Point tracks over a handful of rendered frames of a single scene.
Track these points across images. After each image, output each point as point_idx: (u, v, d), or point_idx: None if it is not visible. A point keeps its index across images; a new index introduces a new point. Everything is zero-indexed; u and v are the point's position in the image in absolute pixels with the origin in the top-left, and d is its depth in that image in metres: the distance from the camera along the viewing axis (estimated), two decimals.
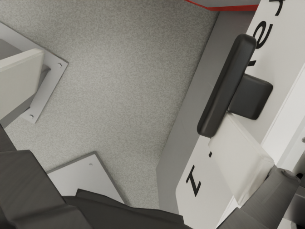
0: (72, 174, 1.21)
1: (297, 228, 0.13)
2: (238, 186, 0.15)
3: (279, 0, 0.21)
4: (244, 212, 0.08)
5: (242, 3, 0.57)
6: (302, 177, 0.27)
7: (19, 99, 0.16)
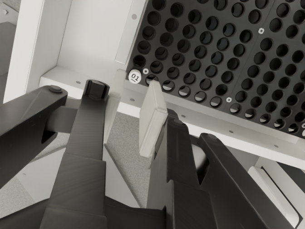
0: None
1: None
2: (142, 138, 0.16)
3: None
4: (180, 183, 0.08)
5: None
6: (132, 50, 0.30)
7: None
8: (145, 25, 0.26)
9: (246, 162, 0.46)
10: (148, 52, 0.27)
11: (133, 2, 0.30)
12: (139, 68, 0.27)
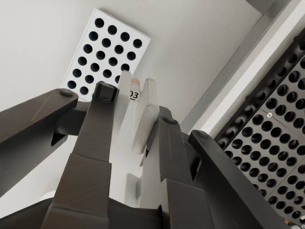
0: None
1: None
2: (134, 135, 0.16)
3: None
4: (174, 181, 0.08)
5: None
6: None
7: None
8: None
9: None
10: (291, 222, 0.36)
11: None
12: None
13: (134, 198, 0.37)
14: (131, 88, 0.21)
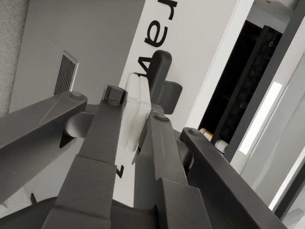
0: None
1: None
2: (126, 133, 0.16)
3: (170, 5, 0.25)
4: (169, 180, 0.08)
5: None
6: None
7: None
8: (222, 129, 0.32)
9: None
10: None
11: None
12: None
13: None
14: (226, 145, 0.32)
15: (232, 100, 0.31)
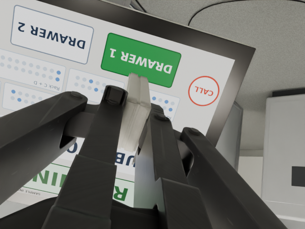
0: None
1: None
2: (126, 133, 0.16)
3: None
4: (169, 180, 0.08)
5: None
6: None
7: None
8: None
9: None
10: None
11: None
12: None
13: None
14: None
15: None
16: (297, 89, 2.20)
